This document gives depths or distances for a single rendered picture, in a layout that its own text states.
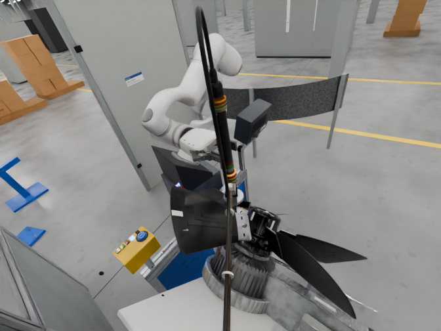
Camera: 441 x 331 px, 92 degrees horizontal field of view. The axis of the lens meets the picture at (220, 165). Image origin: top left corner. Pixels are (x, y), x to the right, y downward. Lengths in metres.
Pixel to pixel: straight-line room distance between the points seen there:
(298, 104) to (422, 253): 1.72
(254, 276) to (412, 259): 1.79
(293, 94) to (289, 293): 2.11
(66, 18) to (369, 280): 3.04
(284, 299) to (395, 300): 1.46
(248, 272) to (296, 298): 0.15
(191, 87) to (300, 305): 0.76
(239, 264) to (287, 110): 2.11
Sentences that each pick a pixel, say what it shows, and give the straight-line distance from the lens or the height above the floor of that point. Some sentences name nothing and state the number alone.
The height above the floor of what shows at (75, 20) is 1.83.
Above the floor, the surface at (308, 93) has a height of 0.84.
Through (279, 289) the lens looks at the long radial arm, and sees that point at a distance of 0.79.
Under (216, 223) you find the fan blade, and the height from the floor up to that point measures 1.33.
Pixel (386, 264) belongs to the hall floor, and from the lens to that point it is 2.28.
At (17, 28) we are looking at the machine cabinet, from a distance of 12.76.
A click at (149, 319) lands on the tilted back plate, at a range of 0.61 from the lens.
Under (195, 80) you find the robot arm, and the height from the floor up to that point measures 1.63.
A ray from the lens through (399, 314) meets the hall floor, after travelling 2.14.
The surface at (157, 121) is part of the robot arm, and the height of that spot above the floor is 1.58.
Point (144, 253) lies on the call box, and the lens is 1.06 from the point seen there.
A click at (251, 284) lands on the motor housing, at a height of 1.15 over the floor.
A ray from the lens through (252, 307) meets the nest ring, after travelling 0.78.
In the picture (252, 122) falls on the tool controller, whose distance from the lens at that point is 1.31.
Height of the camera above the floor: 1.87
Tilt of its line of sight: 40 degrees down
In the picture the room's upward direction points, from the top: 11 degrees counter-clockwise
